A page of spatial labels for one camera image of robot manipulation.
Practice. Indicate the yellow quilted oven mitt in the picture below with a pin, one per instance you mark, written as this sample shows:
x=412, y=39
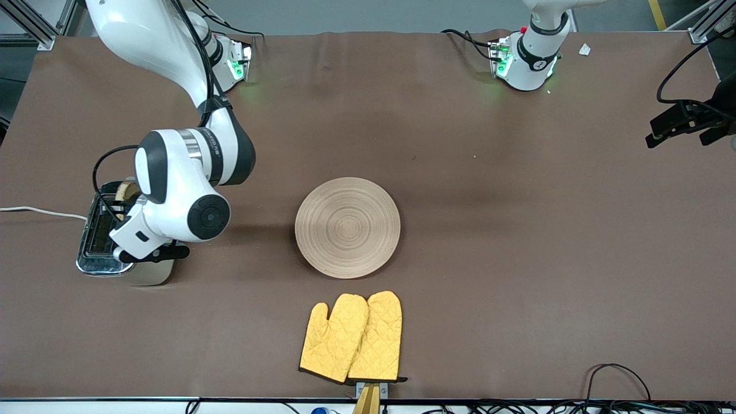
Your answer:
x=382, y=339
x=333, y=339

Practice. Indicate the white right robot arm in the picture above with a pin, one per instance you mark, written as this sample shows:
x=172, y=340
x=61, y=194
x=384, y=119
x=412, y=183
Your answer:
x=172, y=172

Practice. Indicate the grey metal bracket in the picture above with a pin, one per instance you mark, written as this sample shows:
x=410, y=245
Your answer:
x=384, y=390

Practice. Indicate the chrome two-slot toaster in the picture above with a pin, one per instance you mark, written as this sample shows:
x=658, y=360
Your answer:
x=95, y=265

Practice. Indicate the aluminium frame profile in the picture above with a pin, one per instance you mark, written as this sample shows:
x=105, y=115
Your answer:
x=698, y=33
x=43, y=41

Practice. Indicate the round wooden plate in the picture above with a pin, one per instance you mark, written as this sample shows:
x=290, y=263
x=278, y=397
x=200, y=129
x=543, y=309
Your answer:
x=348, y=227

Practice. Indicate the small white paper scrap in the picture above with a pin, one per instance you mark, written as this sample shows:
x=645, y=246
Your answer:
x=585, y=49

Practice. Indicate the slice of bread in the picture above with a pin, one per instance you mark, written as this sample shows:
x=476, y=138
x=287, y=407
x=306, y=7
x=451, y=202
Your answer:
x=125, y=191

